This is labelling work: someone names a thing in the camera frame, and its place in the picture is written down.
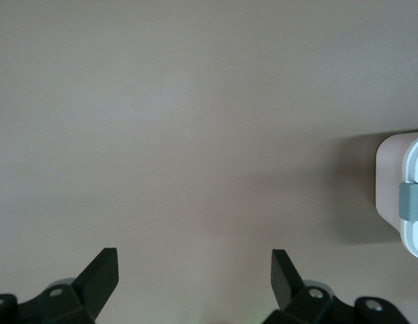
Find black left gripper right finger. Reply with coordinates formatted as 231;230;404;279
264;248;412;324

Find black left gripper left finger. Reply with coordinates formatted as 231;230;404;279
0;248;120;324

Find white box lid grey latches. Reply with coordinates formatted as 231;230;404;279
398;132;418;261

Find pink translucent storage box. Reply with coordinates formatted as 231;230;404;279
375;130;418;234

